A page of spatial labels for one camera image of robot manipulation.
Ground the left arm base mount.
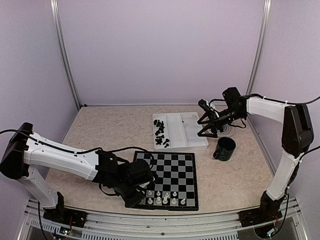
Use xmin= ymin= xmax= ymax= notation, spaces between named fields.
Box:
xmin=43 ymin=208 xmax=88 ymax=228

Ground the white plate with rings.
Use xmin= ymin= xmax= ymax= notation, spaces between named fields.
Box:
xmin=217 ymin=124 xmax=236 ymax=138

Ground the left aluminium frame post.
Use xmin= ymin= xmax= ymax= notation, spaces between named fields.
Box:
xmin=50 ymin=0 xmax=82 ymax=111

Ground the right aluminium frame post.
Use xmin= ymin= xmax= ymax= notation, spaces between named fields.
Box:
xmin=246 ymin=0 xmax=272 ymax=95

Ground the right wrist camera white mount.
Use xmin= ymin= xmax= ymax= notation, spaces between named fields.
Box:
xmin=198 ymin=99 xmax=219 ymax=117

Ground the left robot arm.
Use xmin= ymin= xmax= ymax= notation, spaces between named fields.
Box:
xmin=0 ymin=122 xmax=156 ymax=223

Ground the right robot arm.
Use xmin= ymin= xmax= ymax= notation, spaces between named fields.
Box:
xmin=198 ymin=87 xmax=314 ymax=222

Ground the white bishop first row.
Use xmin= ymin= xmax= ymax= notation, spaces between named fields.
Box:
xmin=171 ymin=197 xmax=177 ymax=204

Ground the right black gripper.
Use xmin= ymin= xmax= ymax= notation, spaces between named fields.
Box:
xmin=197 ymin=106 xmax=245 ymax=138

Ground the black and silver chessboard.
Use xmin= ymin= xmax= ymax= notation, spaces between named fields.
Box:
xmin=132 ymin=151 xmax=199 ymax=212

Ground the white chess knight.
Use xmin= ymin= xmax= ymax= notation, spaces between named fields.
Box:
xmin=180 ymin=198 xmax=186 ymax=205

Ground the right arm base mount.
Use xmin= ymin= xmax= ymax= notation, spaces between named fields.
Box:
xmin=238 ymin=208 xmax=283 ymax=228

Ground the aluminium frame post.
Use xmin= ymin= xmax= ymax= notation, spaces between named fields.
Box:
xmin=50 ymin=0 xmax=82 ymax=111
xmin=246 ymin=0 xmax=272 ymax=95

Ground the white chess pawn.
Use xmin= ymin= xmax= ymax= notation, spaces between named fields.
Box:
xmin=147 ymin=198 xmax=153 ymax=205

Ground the white chess rook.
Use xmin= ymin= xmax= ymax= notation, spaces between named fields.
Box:
xmin=162 ymin=197 xmax=168 ymax=204

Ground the dark green mug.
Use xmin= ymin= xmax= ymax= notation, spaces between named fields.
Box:
xmin=213 ymin=137 xmax=236 ymax=162

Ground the white plastic divided tray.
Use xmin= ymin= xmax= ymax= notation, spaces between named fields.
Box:
xmin=152 ymin=112 xmax=209 ymax=152

